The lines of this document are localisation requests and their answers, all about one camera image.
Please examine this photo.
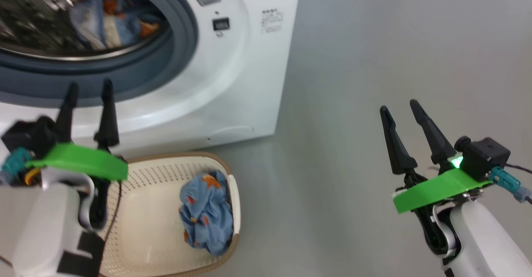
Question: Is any white front-load washing machine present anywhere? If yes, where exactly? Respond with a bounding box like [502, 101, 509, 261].
[0, 0, 303, 155]

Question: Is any cream perforated laundry basket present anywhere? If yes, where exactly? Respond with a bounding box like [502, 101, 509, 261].
[97, 152, 241, 277]

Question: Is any blue and white garment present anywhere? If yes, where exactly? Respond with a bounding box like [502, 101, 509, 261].
[69, 0, 163, 51]

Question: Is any blue bear-print garment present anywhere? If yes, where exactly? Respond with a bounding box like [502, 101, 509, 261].
[179, 170, 234, 256]

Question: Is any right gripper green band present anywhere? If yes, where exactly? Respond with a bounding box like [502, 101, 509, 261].
[379, 99, 493, 214]

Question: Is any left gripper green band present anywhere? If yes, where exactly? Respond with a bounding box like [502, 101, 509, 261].
[25, 79, 128, 182]

